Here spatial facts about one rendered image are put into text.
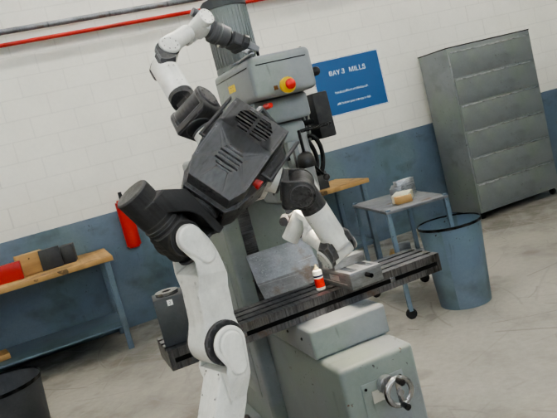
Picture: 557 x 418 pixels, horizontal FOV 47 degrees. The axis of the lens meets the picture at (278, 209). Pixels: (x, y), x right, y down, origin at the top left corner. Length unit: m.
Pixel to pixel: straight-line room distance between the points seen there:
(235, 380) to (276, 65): 1.15
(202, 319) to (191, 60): 5.20
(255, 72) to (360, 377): 1.18
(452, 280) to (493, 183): 3.11
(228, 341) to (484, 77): 6.20
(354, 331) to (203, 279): 0.82
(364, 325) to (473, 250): 2.31
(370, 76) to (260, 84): 5.39
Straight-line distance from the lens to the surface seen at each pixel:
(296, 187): 2.02
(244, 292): 3.00
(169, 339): 2.49
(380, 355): 2.44
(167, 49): 2.29
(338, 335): 2.52
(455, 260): 4.74
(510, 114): 7.96
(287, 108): 2.53
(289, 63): 2.45
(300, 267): 3.02
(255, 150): 1.93
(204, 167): 1.91
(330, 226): 2.13
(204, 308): 1.97
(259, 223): 2.99
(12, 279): 6.12
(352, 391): 2.41
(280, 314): 2.55
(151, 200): 1.88
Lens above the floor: 1.62
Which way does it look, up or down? 7 degrees down
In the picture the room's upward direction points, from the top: 14 degrees counter-clockwise
